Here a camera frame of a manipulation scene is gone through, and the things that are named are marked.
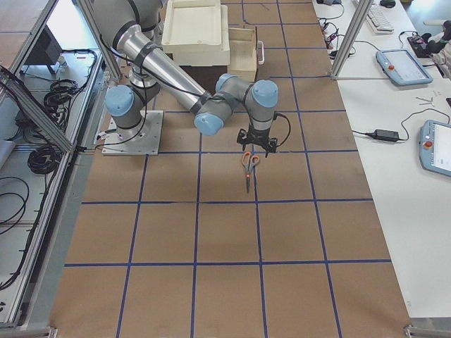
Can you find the aluminium frame post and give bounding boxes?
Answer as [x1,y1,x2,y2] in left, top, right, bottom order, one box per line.
[330,0,372,80]

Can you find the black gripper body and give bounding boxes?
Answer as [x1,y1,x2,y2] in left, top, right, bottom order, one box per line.
[246,124,271,147]

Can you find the blue teach pendant near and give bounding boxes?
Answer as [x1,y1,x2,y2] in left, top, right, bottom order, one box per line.
[419,120,451,176]

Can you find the wooden drawer with white handle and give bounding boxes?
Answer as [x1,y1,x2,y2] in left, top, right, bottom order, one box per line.
[228,27,264,82]

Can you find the blue teach pendant far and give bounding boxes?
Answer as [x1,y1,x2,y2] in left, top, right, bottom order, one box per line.
[376,49,433,86]

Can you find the black power brick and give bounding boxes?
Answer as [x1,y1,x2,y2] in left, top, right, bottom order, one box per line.
[374,129,400,142]

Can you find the orange grey scissors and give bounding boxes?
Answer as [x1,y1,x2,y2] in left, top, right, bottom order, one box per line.
[242,151,260,193]

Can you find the blue teach pendant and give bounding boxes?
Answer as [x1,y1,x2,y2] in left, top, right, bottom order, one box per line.
[419,120,451,176]
[376,49,433,86]

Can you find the dark brown drawer cabinet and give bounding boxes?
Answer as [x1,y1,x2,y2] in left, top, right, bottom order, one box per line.
[162,65,228,111]

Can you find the cream plastic tray lid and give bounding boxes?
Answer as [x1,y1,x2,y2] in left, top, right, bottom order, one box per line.
[161,0,230,66]

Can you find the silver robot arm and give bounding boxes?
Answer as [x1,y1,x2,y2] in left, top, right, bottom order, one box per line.
[93,1,278,153]

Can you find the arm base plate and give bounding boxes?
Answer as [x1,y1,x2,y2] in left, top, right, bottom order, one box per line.
[101,110,163,156]

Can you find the white keyboard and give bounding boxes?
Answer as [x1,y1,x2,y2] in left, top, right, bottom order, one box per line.
[366,6,394,35]

